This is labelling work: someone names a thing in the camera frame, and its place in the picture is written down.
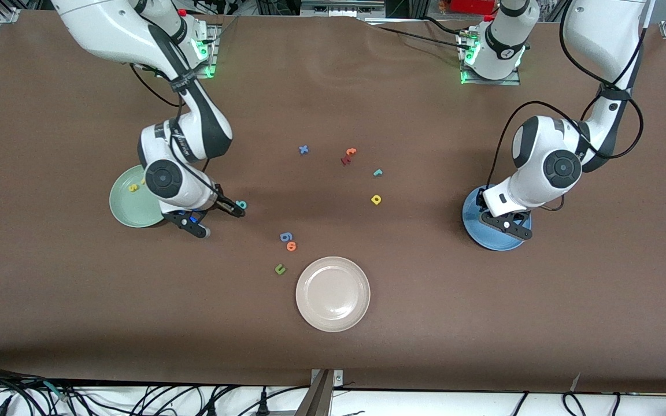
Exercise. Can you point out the white paper tag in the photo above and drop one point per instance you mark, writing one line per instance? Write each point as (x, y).
(576, 381)

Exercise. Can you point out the blue foam number six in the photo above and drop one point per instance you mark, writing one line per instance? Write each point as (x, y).
(282, 236)

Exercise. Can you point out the red box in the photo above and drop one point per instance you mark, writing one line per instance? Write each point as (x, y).
(472, 6)

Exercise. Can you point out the green plate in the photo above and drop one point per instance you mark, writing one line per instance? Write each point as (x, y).
(128, 208)

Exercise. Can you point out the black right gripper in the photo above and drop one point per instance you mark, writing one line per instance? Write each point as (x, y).
(224, 204)

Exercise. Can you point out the green foam letter u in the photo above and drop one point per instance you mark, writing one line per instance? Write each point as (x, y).
(278, 270)

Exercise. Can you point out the brown table mat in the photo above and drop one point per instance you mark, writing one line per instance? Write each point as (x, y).
(78, 300)

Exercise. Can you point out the blue plate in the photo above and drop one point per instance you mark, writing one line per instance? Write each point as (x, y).
(472, 228)

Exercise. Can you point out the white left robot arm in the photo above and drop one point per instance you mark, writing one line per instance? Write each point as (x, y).
(599, 34)

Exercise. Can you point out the silver metal device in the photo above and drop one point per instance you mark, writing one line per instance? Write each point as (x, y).
(341, 7)

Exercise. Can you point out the metal table edge bracket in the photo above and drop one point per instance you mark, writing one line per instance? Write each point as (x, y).
(321, 396)

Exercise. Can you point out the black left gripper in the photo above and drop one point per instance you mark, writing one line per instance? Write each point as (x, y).
(480, 200)

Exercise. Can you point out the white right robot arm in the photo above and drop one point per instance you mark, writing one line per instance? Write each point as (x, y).
(96, 23)

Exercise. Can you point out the beige plate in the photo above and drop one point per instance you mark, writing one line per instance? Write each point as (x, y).
(333, 294)

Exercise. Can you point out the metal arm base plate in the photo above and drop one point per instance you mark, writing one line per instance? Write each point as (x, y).
(509, 81)
(214, 63)

